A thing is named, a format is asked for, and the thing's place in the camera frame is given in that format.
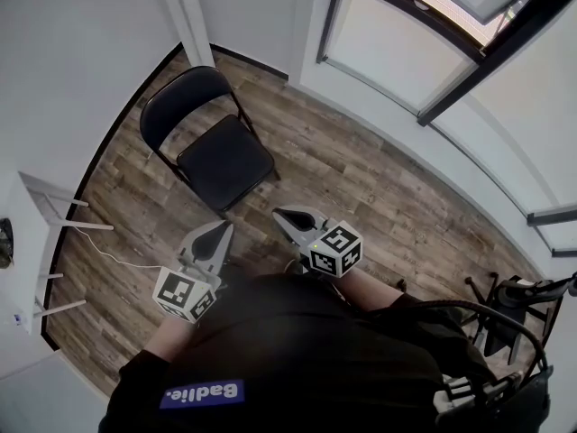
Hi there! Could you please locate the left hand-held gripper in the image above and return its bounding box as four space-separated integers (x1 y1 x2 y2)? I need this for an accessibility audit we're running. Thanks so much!
152 220 236 326

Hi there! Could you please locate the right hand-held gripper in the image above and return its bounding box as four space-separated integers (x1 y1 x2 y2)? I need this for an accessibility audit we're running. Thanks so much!
271 205 364 280

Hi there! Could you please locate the black folding chair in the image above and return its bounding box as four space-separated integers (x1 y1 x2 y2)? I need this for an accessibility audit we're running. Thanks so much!
138 64 282 221

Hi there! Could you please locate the person's right forearm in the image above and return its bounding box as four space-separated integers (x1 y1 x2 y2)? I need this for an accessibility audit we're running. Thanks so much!
335 268 406 313

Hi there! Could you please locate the person's left forearm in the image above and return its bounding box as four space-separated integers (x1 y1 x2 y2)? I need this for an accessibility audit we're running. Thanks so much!
142 316 200 365

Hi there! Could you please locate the black office chair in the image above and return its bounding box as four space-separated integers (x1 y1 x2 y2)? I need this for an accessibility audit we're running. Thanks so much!
463 271 577 370

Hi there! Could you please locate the person's black shirt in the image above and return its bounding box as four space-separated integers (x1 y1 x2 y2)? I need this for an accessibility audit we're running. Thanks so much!
97 266 497 433

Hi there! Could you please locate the white table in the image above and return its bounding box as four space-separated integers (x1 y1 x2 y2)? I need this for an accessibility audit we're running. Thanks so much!
0 170 115 336

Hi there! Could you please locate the dark object on table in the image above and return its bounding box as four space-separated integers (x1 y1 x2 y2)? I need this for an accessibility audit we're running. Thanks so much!
0 216 15 271

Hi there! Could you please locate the black equipment pack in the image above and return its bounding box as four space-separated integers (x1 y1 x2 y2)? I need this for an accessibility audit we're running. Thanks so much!
432 364 556 433

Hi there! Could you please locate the white cable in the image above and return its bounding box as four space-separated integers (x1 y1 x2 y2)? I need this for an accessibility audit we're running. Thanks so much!
73 226 182 273

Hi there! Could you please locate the thick black cable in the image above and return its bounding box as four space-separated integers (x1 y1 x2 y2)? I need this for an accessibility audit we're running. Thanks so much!
396 299 550 381

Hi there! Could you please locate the black window frame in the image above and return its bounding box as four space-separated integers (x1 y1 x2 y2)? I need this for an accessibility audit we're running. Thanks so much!
315 0 577 128

